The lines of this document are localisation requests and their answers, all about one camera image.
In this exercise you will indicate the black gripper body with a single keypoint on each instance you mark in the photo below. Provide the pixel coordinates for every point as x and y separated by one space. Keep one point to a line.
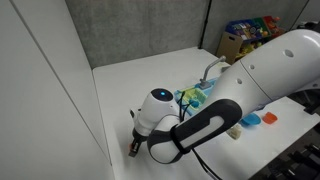
139 135

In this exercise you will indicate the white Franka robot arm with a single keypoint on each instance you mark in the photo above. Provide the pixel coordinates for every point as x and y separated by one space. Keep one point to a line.
253 73

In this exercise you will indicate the light blue toy sink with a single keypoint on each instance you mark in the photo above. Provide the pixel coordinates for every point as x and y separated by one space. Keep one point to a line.
181 95

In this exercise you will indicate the blue toy cup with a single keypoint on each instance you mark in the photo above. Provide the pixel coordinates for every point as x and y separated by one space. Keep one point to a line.
195 104

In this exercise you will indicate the yellow-green toy dish rack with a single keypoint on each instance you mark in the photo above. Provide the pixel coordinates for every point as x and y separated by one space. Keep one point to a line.
196 95

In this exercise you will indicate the grey toy faucet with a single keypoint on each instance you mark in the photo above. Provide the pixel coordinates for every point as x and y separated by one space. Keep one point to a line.
208 71

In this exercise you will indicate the beige toy shaker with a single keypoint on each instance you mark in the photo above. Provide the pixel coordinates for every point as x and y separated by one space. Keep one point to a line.
235 132

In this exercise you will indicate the blue toy plate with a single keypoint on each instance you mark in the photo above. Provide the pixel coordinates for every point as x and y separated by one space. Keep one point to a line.
250 120

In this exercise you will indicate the black tripod pole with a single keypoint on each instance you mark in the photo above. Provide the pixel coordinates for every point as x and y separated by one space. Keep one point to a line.
205 23

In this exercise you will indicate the cardboard box with toys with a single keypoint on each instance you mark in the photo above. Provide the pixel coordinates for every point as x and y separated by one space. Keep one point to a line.
246 33

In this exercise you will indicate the black office chair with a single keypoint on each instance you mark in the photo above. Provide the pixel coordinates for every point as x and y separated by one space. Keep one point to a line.
306 101

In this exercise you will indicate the black metal frame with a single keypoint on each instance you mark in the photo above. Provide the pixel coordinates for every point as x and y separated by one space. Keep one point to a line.
293 160

